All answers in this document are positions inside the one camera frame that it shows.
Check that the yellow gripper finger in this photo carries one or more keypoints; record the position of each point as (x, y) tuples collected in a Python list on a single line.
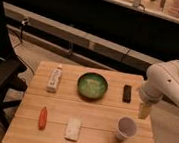
[(144, 110)]

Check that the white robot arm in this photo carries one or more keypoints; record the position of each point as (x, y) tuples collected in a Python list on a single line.
[(162, 80)]

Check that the black rectangular block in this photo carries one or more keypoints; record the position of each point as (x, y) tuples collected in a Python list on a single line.
[(127, 93)]

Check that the white sponge block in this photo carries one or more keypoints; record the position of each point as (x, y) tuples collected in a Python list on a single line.
[(73, 129)]

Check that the orange carrot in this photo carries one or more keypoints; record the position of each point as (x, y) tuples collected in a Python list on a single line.
[(42, 118)]

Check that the wooden table board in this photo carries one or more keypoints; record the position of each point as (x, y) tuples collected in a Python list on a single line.
[(99, 119)]

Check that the white tube bottle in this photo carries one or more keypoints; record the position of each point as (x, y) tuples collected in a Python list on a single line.
[(54, 80)]

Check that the green bowl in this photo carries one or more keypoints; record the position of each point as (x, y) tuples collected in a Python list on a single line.
[(92, 86)]

